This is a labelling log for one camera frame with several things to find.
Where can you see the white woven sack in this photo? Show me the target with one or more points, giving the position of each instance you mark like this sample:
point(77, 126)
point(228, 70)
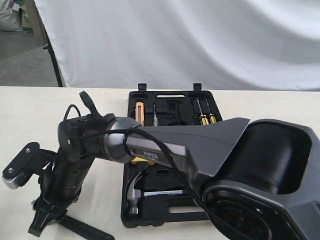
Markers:
point(10, 17)

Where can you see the clear voltage tester screwdriver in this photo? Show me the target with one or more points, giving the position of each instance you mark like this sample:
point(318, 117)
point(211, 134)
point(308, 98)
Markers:
point(155, 118)

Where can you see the black backdrop stand pole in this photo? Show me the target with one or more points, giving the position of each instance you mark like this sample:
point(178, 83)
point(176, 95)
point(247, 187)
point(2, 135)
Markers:
point(49, 48)

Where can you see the short yellow black screwdriver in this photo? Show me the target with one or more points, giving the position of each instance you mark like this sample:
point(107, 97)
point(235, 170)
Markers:
point(210, 116)

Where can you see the yellow measuring tape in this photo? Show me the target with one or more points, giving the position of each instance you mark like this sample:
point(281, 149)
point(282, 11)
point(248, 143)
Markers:
point(137, 160)

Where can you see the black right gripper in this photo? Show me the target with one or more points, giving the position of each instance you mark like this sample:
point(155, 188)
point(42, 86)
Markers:
point(61, 189)

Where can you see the black plastic tool case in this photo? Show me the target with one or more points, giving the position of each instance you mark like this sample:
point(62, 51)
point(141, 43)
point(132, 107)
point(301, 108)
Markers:
point(173, 108)

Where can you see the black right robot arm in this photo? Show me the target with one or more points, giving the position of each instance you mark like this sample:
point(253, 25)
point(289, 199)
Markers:
point(255, 180)

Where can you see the steel claw hammer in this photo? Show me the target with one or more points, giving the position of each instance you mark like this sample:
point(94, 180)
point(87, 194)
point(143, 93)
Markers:
point(134, 195)

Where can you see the green printed bag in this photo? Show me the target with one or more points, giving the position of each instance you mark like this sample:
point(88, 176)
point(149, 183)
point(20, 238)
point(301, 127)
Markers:
point(25, 20)

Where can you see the long yellow black screwdriver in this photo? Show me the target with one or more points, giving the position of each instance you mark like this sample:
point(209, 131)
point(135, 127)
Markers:
point(203, 117)

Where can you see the black handled adjustable wrench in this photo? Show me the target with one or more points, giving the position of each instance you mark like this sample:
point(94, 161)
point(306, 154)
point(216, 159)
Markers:
point(80, 228)

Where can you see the orange utility knife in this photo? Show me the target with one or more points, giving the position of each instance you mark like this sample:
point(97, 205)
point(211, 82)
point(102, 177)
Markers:
point(139, 113)

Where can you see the white backdrop cloth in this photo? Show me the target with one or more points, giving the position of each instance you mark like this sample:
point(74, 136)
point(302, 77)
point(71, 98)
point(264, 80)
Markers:
point(170, 44)

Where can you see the beige corrugated partition panel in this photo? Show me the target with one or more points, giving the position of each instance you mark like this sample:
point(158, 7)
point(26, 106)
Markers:
point(36, 23)

